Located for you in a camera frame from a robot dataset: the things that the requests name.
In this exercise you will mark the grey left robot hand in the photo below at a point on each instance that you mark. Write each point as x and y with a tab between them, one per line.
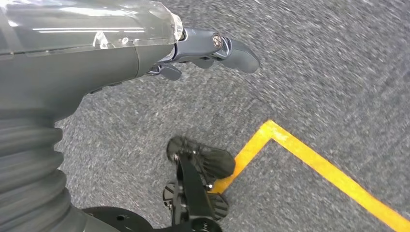
80	64

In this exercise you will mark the yellow floor tape square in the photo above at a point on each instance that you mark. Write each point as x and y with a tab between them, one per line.
320	165

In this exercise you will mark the black left camera bracket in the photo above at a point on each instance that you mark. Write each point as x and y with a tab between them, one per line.
128	222

